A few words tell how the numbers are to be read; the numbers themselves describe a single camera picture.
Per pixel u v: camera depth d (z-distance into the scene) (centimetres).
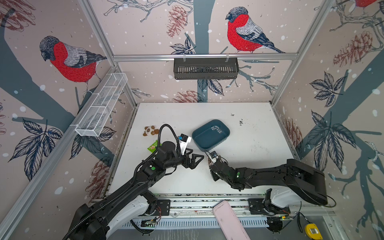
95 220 40
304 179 47
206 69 105
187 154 76
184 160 66
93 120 71
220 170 63
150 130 101
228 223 67
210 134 102
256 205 74
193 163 65
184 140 67
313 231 66
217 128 104
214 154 74
